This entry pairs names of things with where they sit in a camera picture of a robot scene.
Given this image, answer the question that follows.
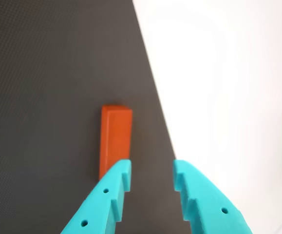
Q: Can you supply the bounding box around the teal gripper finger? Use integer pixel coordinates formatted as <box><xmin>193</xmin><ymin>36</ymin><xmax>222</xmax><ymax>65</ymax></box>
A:
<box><xmin>172</xmin><ymin>159</ymin><xmax>254</xmax><ymax>234</ymax></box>
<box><xmin>59</xmin><ymin>159</ymin><xmax>132</xmax><ymax>234</ymax></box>

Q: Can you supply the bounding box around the red wooden block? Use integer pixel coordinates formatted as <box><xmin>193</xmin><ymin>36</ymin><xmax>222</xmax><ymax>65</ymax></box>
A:
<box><xmin>97</xmin><ymin>104</ymin><xmax>133</xmax><ymax>182</ymax></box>

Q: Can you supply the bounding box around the dark grey textured mat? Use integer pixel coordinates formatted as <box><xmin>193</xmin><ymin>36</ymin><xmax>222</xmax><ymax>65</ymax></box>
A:
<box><xmin>0</xmin><ymin>0</ymin><xmax>177</xmax><ymax>234</ymax></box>

